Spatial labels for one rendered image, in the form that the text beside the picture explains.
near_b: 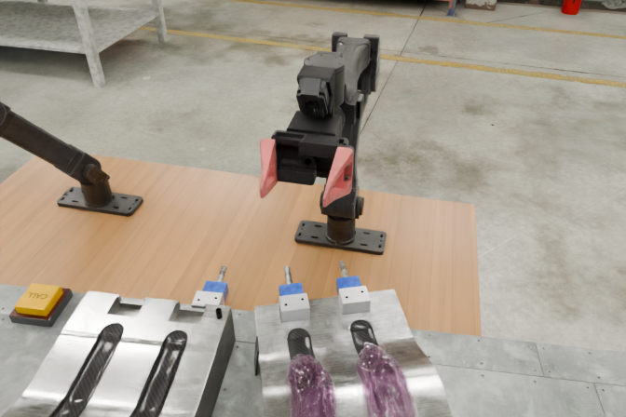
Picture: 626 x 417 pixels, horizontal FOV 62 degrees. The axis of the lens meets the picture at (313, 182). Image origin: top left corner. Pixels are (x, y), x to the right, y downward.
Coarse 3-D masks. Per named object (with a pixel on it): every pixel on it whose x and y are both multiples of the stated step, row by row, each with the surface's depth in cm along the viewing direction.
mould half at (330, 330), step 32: (256, 320) 90; (320, 320) 90; (352, 320) 90; (384, 320) 90; (288, 352) 85; (320, 352) 84; (352, 352) 84; (416, 352) 82; (352, 384) 75; (416, 384) 75; (288, 416) 71; (352, 416) 72; (448, 416) 72
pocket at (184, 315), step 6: (174, 306) 88; (180, 306) 90; (204, 306) 88; (174, 312) 88; (180, 312) 90; (186, 312) 90; (192, 312) 90; (198, 312) 89; (174, 318) 89; (180, 318) 89; (186, 318) 89; (192, 318) 89; (198, 318) 89
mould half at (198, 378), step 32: (96, 320) 86; (128, 320) 86; (160, 320) 86; (224, 320) 86; (64, 352) 81; (128, 352) 81; (192, 352) 81; (224, 352) 86; (32, 384) 77; (64, 384) 77; (128, 384) 77; (192, 384) 76; (0, 416) 71; (32, 416) 71; (96, 416) 72; (128, 416) 72; (160, 416) 72; (192, 416) 73
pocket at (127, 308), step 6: (120, 300) 91; (144, 300) 89; (114, 306) 89; (120, 306) 91; (126, 306) 91; (132, 306) 91; (138, 306) 91; (108, 312) 87; (114, 312) 89; (120, 312) 91; (126, 312) 91; (132, 312) 91; (138, 312) 91
